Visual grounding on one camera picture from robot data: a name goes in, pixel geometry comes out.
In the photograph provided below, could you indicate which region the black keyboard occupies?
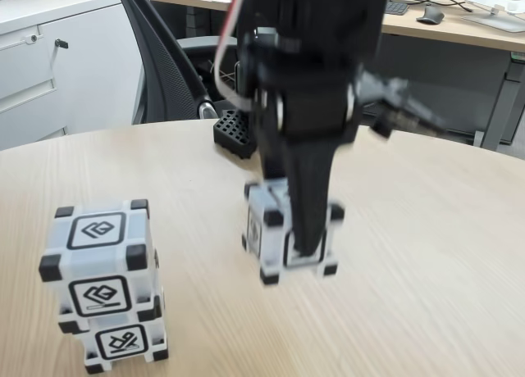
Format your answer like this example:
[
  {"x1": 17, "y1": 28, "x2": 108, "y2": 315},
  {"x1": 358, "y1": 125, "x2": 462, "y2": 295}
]
[{"x1": 383, "y1": 0, "x2": 411, "y2": 16}]

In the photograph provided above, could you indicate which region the grey computer mouse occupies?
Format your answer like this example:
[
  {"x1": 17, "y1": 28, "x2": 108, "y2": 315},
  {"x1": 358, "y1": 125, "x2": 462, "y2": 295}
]
[{"x1": 416, "y1": 3, "x2": 446, "y2": 25}]

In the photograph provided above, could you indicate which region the wooden office desk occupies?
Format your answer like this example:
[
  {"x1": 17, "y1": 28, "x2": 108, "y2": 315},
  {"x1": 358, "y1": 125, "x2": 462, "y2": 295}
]
[{"x1": 148, "y1": 0, "x2": 525, "y2": 152}]

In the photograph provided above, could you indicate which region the white drawer cabinet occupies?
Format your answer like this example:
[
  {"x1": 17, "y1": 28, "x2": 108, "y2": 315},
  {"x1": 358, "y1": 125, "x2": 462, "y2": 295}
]
[{"x1": 0, "y1": 0, "x2": 147, "y2": 152}]

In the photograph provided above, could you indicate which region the black mesh office chair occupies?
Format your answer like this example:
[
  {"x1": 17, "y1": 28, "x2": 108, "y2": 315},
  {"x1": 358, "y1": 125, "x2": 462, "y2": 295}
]
[{"x1": 110, "y1": 0, "x2": 243, "y2": 126}]

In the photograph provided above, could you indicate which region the white cube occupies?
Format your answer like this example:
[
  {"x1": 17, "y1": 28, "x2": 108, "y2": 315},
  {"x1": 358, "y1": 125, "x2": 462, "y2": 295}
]
[
  {"x1": 57, "y1": 294, "x2": 170, "y2": 375},
  {"x1": 241, "y1": 179, "x2": 346, "y2": 287},
  {"x1": 39, "y1": 198, "x2": 165, "y2": 316}
]

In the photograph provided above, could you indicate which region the silver laptop stand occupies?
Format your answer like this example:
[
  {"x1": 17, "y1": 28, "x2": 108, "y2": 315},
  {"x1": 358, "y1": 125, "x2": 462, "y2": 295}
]
[{"x1": 450, "y1": 0, "x2": 525, "y2": 34}]

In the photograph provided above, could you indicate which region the white and red arm cable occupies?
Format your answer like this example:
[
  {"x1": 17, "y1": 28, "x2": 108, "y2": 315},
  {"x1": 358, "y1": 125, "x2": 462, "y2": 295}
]
[{"x1": 215, "y1": 0, "x2": 258, "y2": 111}]

